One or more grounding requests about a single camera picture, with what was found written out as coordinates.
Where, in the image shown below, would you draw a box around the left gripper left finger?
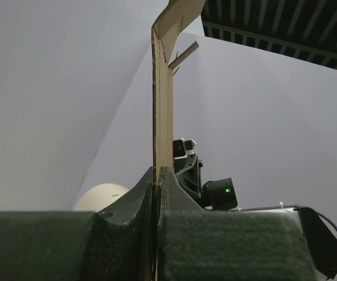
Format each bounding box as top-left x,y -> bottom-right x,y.
0,169 -> 154,280

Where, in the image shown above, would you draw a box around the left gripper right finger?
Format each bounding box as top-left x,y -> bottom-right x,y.
157,167 -> 317,280

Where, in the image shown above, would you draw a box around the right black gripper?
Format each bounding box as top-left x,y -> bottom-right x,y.
174,153 -> 203,205

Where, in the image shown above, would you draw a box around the brown cardboard box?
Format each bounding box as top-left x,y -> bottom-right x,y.
151,1 -> 205,280

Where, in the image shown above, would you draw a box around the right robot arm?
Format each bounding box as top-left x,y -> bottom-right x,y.
174,153 -> 337,280

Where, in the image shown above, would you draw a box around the white cylinder with coloured base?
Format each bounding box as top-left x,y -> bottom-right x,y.
74,183 -> 129,212

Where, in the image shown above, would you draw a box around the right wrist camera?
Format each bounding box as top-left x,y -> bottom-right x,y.
173,138 -> 197,160

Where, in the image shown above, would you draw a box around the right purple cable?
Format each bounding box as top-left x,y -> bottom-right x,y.
241,204 -> 337,249

